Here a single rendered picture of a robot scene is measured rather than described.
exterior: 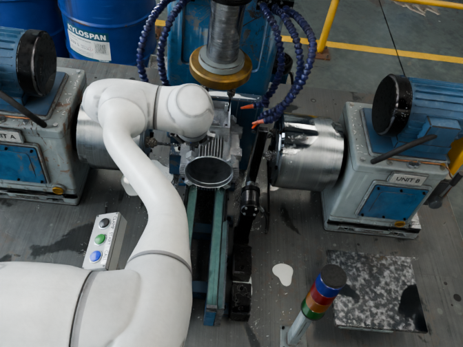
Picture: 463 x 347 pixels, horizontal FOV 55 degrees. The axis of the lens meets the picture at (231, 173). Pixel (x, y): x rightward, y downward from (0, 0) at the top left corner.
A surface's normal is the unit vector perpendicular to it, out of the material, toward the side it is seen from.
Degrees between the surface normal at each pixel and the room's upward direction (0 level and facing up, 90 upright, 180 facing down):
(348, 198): 90
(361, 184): 90
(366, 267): 0
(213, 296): 0
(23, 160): 90
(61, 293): 11
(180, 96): 28
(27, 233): 0
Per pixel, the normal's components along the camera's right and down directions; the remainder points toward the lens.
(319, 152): 0.06, 0.06
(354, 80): 0.11, -0.63
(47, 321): 0.24, -0.27
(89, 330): 0.02, -0.22
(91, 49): -0.24, 0.73
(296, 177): -0.03, 0.70
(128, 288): 0.25, -0.81
